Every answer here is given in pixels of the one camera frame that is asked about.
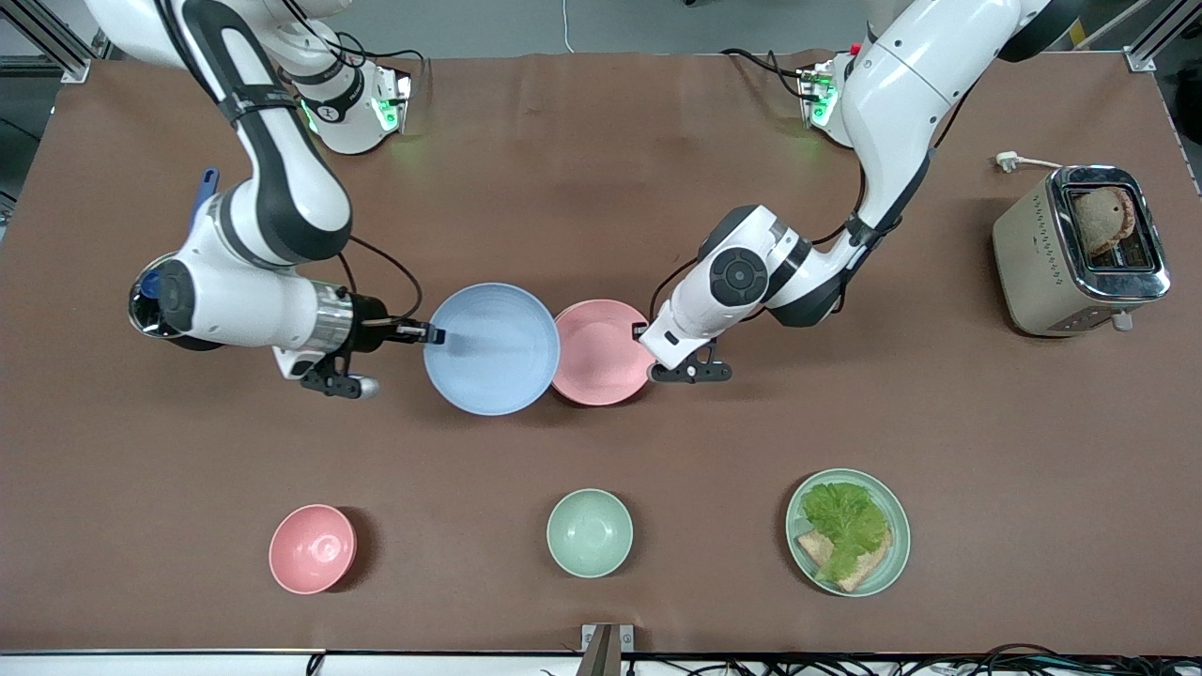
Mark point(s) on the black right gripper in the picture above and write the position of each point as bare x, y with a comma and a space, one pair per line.
369, 323

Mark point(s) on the blue plate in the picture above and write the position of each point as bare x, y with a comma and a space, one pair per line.
498, 352

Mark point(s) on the pink plate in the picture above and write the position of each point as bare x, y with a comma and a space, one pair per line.
606, 357

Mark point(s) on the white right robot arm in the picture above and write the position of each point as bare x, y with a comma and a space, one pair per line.
282, 188

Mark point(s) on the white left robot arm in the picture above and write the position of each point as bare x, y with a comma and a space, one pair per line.
887, 103

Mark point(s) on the brown table cover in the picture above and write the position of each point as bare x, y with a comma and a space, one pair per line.
601, 188

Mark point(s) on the small green bowl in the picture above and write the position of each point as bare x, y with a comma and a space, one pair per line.
590, 532

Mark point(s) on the small pink bowl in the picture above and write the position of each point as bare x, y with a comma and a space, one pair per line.
312, 549

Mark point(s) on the green lettuce leaf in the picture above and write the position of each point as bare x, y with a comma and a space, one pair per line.
845, 521

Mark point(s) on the glass lid with blue knob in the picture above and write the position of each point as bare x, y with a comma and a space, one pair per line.
143, 300

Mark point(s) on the brown bread slice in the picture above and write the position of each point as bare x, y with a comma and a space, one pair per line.
869, 568

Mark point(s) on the green plate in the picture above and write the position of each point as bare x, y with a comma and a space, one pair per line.
897, 563

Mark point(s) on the white power plug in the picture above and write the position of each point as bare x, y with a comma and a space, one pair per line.
1008, 161

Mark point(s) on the beige chrome toaster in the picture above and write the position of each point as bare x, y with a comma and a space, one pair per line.
1042, 272

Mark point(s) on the toast slice in toaster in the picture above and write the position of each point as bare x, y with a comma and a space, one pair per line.
1101, 221

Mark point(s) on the metal table bracket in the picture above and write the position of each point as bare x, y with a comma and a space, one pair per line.
608, 648

